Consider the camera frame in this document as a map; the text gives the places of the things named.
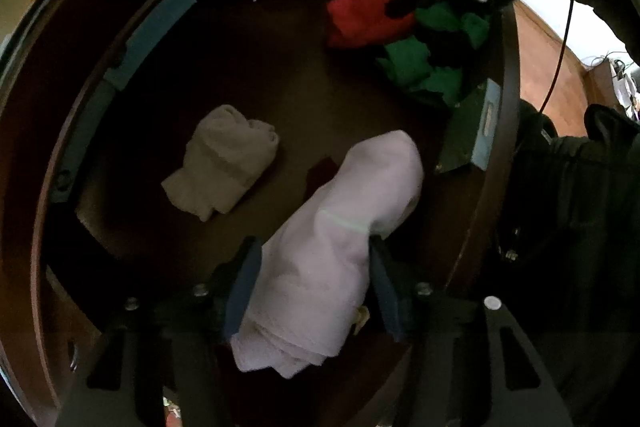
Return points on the pale pink underwear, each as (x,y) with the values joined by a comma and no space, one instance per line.
(325,257)

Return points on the white underwear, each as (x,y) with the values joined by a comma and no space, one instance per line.
(220,162)

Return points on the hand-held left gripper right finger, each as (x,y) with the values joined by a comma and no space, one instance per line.
(385,294)

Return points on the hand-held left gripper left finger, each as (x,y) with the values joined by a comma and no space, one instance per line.
(242,289)

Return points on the wooden drawer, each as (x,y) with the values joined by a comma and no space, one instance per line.
(250,57)

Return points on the person's black trousers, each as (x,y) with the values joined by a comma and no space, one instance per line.
(575,232)

